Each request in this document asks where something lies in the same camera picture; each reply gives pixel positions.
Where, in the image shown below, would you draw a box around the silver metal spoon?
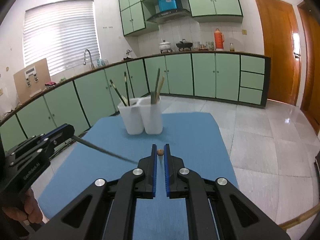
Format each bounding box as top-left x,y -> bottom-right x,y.
150,92 -> 155,105

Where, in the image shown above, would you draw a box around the dark grey chopstick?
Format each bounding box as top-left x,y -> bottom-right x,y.
71,135 -> 138,165
152,68 -> 161,104

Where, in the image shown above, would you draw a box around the pink cloth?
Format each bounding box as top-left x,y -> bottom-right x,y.
45,81 -> 56,87

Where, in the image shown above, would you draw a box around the open wooden doorway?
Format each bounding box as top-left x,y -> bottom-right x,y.
298,2 -> 319,133

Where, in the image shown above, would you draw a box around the white cooking pot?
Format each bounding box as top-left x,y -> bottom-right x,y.
159,41 -> 172,54

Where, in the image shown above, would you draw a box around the white window blinds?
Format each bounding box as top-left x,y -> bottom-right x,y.
22,0 -> 101,76

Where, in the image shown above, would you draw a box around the white two-compartment utensil holder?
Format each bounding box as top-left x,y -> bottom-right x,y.
117,96 -> 163,135

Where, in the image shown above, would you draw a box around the glass jar on counter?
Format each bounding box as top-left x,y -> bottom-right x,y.
193,41 -> 200,50

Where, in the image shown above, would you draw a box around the left human hand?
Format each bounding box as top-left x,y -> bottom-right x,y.
2,188 -> 43,224

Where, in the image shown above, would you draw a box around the green cabinets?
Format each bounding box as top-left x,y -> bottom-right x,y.
1,51 -> 271,151
119,0 -> 244,36

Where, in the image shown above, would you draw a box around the closed wooden door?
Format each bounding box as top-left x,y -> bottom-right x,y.
255,0 -> 300,105

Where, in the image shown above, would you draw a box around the blue box above hood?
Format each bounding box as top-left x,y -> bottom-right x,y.
158,0 -> 182,12

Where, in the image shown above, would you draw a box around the light wooden chopstick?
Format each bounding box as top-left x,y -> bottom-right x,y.
155,77 -> 165,103
157,149 -> 164,156

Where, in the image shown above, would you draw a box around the bamboo chair frame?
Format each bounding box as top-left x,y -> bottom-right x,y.
278,203 -> 320,231

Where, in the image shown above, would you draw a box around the small glass jar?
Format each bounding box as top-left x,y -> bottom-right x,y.
229,43 -> 235,52

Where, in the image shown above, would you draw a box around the patterned mug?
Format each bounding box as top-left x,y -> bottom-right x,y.
205,41 -> 215,50

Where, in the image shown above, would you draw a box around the chrome kitchen faucet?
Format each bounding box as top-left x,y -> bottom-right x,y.
83,49 -> 95,70

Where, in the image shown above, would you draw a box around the green lower cabinets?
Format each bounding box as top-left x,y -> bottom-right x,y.
1,51 -> 271,151

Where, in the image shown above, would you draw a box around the black range hood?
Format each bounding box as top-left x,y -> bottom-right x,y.
146,9 -> 191,24

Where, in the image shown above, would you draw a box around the blue table mat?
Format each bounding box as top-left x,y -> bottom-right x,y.
37,112 -> 239,240

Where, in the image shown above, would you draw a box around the orange thermos flask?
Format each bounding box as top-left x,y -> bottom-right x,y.
214,28 -> 225,50

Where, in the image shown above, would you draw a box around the silver kettle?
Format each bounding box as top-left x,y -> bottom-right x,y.
123,49 -> 133,61

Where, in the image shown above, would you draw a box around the black wok with lid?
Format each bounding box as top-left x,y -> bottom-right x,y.
176,39 -> 193,51

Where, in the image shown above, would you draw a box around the green upper cabinets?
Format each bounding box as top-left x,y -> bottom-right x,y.
119,0 -> 244,36

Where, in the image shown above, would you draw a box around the brown cardboard box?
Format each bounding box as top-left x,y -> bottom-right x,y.
14,59 -> 51,104

